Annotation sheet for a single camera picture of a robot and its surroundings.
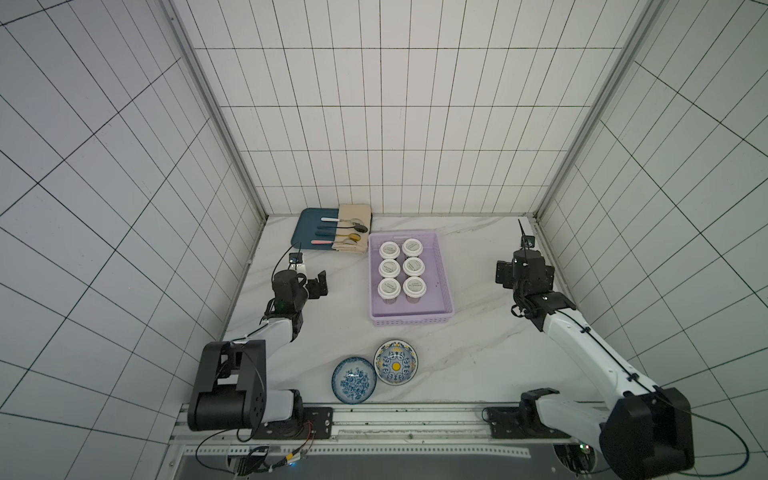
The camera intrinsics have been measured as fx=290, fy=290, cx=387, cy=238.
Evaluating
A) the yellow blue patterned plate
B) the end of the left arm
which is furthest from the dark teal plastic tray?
the yellow blue patterned plate

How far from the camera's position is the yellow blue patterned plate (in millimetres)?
802

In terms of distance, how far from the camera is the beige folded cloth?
1.09 m
